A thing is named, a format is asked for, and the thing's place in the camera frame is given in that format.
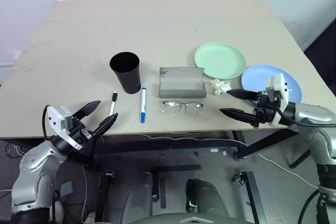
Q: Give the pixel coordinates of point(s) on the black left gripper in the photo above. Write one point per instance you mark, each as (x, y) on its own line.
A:
(81, 133)

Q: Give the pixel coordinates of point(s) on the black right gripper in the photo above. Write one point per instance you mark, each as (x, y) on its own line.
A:
(266, 111)

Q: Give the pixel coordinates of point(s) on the white marker with black cap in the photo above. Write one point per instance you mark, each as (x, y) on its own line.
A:
(113, 106)

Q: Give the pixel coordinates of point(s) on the white tissue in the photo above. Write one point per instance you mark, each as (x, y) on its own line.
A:
(219, 86)

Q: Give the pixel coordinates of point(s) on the blue plate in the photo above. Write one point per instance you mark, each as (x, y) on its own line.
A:
(257, 77)

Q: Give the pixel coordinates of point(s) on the grey glasses case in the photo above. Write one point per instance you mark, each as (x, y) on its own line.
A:
(181, 87)

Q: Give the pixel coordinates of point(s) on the clear-framed glasses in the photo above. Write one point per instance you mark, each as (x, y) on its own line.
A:
(170, 107)

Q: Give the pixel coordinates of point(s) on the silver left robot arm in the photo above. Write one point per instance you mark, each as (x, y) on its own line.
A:
(34, 161)

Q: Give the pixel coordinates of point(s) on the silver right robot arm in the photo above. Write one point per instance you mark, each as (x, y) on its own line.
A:
(312, 112)

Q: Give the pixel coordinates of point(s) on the black plastic cup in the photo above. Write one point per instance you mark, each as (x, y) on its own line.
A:
(128, 82)

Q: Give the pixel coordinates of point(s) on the white marker with blue cap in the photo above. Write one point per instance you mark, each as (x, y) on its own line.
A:
(143, 103)

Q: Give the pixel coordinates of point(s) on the green plate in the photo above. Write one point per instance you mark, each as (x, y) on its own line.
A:
(218, 58)

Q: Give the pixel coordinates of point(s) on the small grey box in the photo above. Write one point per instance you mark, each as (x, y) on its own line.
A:
(67, 188)

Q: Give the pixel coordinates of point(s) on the black stand base bar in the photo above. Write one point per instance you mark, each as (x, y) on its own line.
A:
(253, 197)
(103, 197)

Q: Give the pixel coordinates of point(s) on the grey left robot leg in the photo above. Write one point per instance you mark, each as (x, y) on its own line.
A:
(139, 195)

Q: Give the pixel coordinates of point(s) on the grey robot leg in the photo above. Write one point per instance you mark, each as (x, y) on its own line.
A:
(207, 197)
(139, 195)

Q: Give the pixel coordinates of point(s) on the grey right robot leg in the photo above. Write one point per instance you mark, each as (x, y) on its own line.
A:
(207, 197)

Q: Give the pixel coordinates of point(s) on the dark brown cabinet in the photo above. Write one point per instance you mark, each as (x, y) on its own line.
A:
(325, 51)

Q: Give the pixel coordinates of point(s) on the narrow flat black strip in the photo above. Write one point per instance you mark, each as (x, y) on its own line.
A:
(163, 192)

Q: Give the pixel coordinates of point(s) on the grey robot torso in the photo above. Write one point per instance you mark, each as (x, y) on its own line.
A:
(189, 219)

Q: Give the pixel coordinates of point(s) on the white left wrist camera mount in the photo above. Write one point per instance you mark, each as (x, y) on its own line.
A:
(53, 115)

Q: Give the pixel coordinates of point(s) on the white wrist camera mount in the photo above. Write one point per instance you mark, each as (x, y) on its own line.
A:
(53, 115)
(279, 82)

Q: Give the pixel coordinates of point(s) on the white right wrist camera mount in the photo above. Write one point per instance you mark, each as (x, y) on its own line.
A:
(279, 82)

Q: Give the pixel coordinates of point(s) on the black table frame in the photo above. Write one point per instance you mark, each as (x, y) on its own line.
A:
(183, 144)

